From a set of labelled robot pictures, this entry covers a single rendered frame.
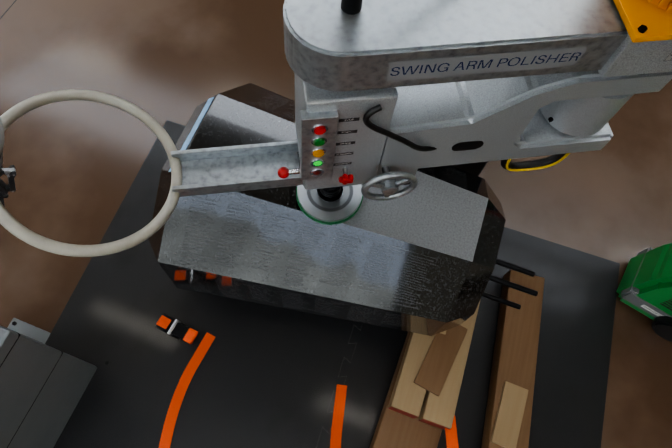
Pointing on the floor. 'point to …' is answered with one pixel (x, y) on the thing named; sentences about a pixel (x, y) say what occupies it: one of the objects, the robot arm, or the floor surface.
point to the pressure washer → (650, 287)
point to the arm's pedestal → (36, 387)
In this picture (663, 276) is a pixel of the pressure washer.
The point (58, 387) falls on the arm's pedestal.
